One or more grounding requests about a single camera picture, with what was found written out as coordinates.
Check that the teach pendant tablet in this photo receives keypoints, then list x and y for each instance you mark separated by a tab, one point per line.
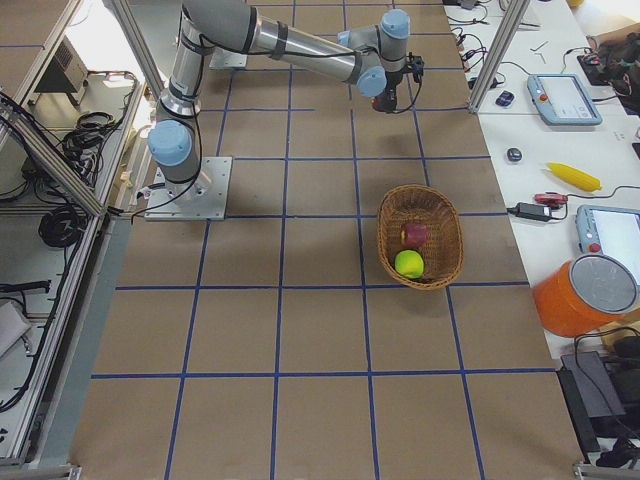
562	100

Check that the orange cylinder container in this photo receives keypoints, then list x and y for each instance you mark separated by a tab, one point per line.
585	294

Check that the wicker basket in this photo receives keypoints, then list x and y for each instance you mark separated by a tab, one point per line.
443	252

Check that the aluminium frame post right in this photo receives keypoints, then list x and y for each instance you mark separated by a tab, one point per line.
505	33

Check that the dark blue small object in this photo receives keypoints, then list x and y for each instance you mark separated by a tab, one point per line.
505	99

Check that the small black round device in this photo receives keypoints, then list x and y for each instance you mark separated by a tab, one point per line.
514	155

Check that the green apple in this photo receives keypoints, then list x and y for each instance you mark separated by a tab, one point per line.
409	264

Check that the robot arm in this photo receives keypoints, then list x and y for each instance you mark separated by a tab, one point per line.
373	58

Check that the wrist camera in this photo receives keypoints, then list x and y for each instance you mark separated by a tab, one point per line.
415	67

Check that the dark red apple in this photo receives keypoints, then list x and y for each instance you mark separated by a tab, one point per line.
386	102

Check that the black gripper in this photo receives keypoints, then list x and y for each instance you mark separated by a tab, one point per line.
390	87

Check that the red small tool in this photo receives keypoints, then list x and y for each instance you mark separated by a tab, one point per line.
550	199

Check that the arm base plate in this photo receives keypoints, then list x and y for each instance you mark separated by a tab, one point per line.
206	199

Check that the black power adapter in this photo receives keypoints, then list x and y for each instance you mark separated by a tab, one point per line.
530	211

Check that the yellow toy corn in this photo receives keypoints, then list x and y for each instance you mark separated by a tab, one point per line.
574	177

